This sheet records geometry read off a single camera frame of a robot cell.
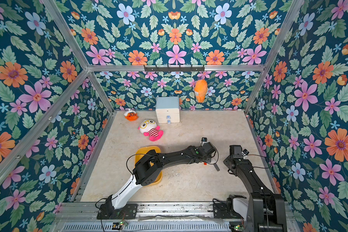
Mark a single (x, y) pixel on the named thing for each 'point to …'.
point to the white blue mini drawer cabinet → (167, 109)
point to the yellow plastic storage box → (139, 152)
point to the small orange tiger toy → (131, 115)
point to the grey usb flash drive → (216, 167)
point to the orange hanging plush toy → (201, 88)
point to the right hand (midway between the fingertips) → (229, 161)
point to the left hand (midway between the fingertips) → (210, 156)
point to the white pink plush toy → (150, 128)
